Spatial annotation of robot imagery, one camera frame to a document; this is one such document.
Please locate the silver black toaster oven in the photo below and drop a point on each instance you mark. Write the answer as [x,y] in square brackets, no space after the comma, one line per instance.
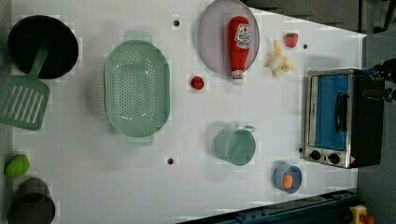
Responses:
[343,126]

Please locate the red plush ketchup bottle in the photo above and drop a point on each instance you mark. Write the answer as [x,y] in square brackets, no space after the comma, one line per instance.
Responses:
[238,46]

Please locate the yellow red clamp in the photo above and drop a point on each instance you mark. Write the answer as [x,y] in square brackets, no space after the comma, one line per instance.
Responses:
[360,216]

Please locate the blue small bowl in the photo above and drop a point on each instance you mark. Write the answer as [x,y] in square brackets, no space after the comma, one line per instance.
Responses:
[292,170]

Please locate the peeled plush banana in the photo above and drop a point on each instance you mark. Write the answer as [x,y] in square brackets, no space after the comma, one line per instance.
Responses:
[278,62]

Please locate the purple round plate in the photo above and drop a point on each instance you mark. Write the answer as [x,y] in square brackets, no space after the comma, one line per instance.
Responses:
[212,34]

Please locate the green oval colander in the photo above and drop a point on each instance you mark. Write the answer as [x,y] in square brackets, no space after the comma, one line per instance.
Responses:
[137,88]

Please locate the orange ball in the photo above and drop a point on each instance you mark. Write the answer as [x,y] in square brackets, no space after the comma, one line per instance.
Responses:
[287,181]

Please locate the green plush pear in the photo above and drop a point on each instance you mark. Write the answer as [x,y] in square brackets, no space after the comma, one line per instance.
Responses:
[18,166]

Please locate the blue metal frame rail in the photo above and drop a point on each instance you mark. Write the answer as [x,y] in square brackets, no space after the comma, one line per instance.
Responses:
[329,208]

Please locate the light green mug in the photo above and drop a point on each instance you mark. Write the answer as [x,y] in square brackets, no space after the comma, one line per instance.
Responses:
[236,145]

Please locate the dark grey cup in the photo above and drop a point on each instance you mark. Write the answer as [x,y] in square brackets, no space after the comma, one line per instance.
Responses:
[33,204]

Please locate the red strawberry toy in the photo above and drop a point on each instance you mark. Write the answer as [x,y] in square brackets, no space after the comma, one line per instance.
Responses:
[291,40]

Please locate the green slotted spatula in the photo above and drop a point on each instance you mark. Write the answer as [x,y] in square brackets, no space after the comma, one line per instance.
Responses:
[24,99]

